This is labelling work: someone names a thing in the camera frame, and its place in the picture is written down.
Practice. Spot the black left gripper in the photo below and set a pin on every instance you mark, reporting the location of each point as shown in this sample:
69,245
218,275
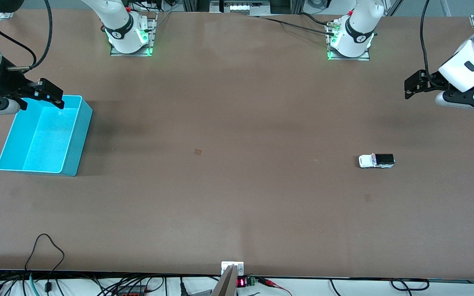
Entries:
429,79

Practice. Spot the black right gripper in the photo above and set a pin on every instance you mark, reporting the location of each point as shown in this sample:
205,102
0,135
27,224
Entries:
3,83

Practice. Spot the white jeep toy black bed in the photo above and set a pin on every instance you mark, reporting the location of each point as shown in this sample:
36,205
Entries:
370,161

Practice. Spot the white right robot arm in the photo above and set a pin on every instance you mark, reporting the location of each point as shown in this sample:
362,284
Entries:
121,24

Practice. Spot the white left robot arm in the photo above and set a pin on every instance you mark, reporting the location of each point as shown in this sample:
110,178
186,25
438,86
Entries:
356,33

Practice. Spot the turquoise plastic bin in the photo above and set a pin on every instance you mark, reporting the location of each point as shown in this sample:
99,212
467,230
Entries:
43,139

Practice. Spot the silver device with lights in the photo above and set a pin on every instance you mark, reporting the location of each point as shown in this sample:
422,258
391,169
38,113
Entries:
241,7

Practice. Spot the black power strip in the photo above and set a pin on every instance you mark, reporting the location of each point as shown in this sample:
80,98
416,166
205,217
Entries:
132,291

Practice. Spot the red digit display module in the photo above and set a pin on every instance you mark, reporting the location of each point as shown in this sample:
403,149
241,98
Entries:
242,282

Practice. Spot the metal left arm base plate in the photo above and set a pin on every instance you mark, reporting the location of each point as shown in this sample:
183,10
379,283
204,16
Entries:
360,58

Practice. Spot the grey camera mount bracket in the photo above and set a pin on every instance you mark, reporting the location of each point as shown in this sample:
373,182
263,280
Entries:
228,279

